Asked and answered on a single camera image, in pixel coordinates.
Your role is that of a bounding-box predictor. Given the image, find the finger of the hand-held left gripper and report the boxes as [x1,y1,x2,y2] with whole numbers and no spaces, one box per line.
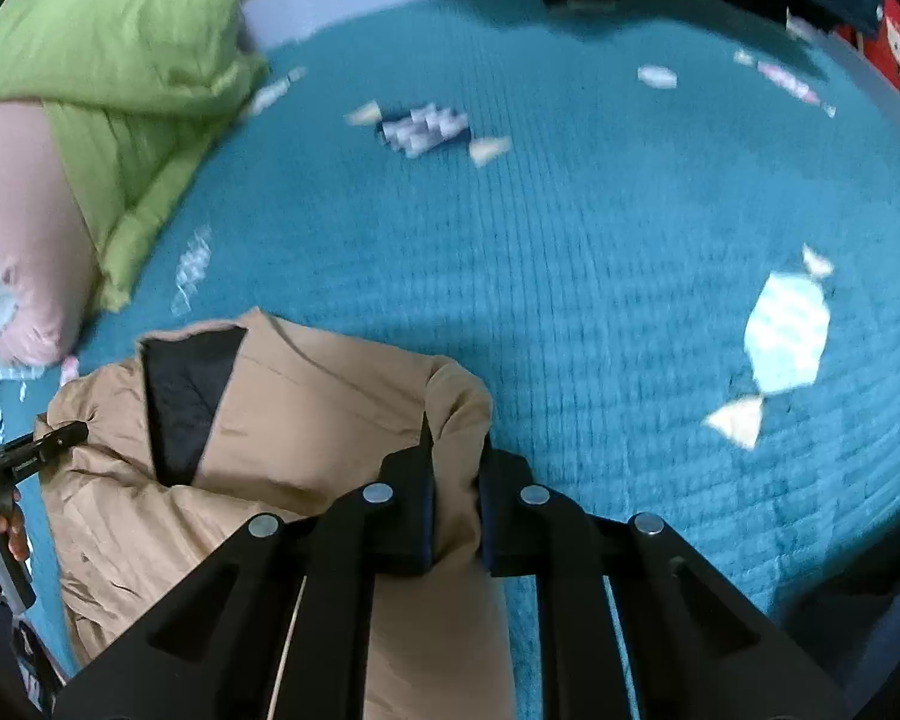
[0,421,90,482]

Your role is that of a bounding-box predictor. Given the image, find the person's left hand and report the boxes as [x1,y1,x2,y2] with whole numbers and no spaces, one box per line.
[0,486,31,592]

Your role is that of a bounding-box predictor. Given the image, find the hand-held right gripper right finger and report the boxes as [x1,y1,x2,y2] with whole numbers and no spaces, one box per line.
[474,444,848,720]

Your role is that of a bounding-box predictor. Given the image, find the tan jacket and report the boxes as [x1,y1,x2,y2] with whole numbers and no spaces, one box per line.
[36,307,517,720]

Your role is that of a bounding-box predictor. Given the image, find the pink pillow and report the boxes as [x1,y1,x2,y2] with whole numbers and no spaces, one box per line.
[0,101,100,368]

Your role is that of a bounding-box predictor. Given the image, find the teal candy-print blanket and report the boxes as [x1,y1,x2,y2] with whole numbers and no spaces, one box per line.
[0,0,900,713]

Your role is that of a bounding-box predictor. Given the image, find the green quilt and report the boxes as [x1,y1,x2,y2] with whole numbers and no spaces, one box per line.
[0,0,271,313]

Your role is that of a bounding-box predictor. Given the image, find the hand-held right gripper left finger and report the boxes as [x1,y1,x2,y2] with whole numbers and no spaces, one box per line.
[54,411,437,720]

